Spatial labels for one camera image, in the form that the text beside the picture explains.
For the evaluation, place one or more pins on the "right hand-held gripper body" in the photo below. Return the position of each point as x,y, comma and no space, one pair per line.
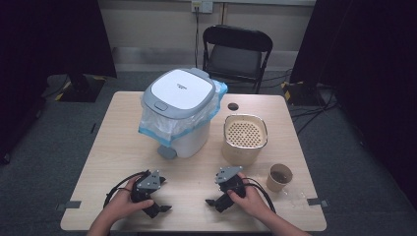
229,178

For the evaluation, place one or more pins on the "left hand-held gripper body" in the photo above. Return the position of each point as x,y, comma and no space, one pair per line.
148,183

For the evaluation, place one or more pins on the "brown paper cup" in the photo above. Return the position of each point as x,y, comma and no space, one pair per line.
273,185

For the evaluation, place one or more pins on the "white grey-lidded trash can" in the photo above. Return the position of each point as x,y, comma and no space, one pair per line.
182,90

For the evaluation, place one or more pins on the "person's right hand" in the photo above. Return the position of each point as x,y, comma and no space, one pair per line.
250,201

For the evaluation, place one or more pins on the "person's left hand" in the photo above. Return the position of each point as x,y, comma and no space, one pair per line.
123,205

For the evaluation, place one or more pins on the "beige bucket with strainer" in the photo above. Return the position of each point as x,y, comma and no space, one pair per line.
244,134

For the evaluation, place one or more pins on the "dark tea dregs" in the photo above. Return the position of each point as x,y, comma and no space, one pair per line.
279,177

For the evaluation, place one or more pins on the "white trash bin with liner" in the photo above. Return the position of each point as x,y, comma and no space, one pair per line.
160,124

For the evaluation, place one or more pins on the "grey tape strip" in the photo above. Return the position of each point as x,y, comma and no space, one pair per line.
317,202
69,205

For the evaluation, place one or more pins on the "black stand base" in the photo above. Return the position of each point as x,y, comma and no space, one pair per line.
303,95
83,90

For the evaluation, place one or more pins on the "black folding chair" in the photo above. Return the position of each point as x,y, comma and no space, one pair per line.
234,59

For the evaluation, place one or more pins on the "black curtain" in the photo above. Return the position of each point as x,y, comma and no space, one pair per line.
367,65
39,39

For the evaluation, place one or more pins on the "white wall socket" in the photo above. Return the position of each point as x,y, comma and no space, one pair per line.
201,6

